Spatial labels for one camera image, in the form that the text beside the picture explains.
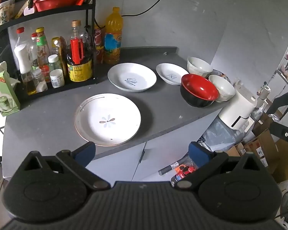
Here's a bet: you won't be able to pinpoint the large white flower plate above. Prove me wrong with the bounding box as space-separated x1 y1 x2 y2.
74 94 141 147

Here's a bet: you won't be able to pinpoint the white ceramic bowl front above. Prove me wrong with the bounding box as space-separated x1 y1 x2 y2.
209 75 236 102

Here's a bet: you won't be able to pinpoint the white ceramic bowl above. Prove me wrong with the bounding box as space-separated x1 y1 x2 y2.
187 57 213 77
209 75 236 102

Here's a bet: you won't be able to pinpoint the red and black bowl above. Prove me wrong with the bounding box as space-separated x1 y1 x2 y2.
180 74 219 108

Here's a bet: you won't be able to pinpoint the white ceramic bowl back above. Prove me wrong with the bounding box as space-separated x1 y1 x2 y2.
187 57 213 77

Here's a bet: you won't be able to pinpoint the small white bakery plate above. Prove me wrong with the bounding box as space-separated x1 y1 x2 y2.
156 63 188 86

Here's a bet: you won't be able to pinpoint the white plate blue script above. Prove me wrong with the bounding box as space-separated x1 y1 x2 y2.
108 62 157 92

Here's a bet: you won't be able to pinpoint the cardboard boxes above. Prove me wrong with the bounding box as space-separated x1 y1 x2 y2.
226 114 288 184

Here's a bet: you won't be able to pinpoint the green carton box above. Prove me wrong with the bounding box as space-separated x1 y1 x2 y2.
0 71 21 116

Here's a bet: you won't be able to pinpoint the small white pill jar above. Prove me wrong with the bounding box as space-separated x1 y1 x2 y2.
50 69 65 88

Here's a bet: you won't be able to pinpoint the brown pot with trash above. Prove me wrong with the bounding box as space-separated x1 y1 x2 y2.
210 69 231 83

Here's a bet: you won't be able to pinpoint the white spray oil bottle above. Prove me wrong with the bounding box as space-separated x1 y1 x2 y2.
14 43 36 96

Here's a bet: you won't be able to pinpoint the green cap sauce bottle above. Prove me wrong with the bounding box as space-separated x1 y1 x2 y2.
36 27 50 83

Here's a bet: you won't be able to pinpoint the black metal shelf rack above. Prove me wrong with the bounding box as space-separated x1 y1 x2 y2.
0 0 98 102

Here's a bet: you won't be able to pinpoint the orange juice bottle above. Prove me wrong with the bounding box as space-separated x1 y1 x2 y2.
104 7 123 65

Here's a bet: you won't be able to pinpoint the red cap vinegar bottle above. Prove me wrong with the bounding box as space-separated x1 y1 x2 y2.
15 27 28 48

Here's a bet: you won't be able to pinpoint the red chip can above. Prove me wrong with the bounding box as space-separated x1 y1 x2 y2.
94 25 104 64

